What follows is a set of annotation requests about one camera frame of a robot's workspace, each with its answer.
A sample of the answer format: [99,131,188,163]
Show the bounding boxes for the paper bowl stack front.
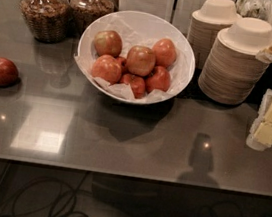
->
[198,17,272,105]

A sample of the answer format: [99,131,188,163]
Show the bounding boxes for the paper bowl stack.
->
[198,17,272,105]
[187,0,240,69]

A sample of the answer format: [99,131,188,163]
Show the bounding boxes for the paper bowl stack back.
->
[187,0,240,69]

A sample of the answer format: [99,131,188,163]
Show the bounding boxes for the apple front right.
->
[145,66,171,93]

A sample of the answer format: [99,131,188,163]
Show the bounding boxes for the white bowl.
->
[70,3,203,113]

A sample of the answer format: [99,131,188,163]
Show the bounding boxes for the apple front centre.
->
[120,73,146,99]

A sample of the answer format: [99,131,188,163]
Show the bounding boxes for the apple centre top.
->
[126,45,156,77]

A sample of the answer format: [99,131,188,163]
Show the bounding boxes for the apple front left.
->
[91,55,122,84]

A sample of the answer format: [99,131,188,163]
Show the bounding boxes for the apple back left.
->
[94,30,123,57]

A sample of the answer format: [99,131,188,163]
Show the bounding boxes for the red apple on table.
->
[0,57,19,87]

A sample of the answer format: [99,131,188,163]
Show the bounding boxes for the glass granola jar right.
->
[70,0,115,34]

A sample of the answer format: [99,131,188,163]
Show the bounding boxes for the glass granola jar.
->
[19,0,70,43]
[70,0,115,34]

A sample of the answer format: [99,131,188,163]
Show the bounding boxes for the glass granola jar left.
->
[19,0,70,43]

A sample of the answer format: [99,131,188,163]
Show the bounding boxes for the black floor cable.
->
[0,159,103,217]

